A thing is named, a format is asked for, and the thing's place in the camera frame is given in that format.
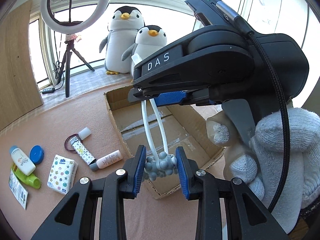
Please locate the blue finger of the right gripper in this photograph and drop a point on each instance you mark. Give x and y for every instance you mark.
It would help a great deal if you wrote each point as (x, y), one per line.
(163, 99)
(198, 97)

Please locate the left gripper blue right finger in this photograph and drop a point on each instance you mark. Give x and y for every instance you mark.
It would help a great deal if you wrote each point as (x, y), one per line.
(246, 215)

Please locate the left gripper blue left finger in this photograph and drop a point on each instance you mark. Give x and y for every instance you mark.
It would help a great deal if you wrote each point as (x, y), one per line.
(74, 215)

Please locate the star-patterned tissue pack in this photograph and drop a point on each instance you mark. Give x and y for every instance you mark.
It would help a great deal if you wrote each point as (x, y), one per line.
(62, 174)

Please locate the white massager with grey balls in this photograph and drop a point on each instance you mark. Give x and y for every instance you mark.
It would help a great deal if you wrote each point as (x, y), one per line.
(162, 164)

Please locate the green tube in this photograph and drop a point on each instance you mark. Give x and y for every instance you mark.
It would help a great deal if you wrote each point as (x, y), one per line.
(30, 180)

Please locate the printed plastic packet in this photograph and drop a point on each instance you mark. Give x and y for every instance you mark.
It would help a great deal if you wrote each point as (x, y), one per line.
(17, 189)

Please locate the translucent white cap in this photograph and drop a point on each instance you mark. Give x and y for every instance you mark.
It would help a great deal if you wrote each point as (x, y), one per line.
(84, 133)

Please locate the white sunscreen bottle blue cap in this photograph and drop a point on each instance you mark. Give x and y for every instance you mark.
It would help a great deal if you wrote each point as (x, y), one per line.
(22, 161)

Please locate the white knit gloved right hand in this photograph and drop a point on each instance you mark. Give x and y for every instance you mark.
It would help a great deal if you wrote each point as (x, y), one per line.
(259, 164)

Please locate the pink bottle grey cap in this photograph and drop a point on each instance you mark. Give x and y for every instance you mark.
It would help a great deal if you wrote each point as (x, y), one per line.
(106, 161)

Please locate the small grey penguin plush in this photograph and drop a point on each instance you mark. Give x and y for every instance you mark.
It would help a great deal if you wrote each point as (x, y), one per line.
(148, 40)

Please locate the patterned lighter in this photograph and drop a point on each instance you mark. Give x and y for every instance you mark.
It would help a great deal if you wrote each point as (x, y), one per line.
(83, 152)

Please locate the blue round lid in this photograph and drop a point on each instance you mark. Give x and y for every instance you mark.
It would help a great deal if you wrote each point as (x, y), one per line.
(36, 154)

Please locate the large grey penguin plush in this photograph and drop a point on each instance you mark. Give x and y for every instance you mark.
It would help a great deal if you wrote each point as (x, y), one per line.
(122, 29)

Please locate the black tripod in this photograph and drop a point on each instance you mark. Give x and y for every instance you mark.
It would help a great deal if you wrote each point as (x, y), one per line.
(64, 66)

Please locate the black inline remote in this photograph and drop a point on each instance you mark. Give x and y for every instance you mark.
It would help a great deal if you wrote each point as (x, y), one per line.
(48, 90)

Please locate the light wooden board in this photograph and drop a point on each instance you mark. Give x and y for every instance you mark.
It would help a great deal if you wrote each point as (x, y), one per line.
(19, 90)

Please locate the white ring light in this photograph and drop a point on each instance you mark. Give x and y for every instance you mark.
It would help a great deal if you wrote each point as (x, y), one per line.
(70, 28)

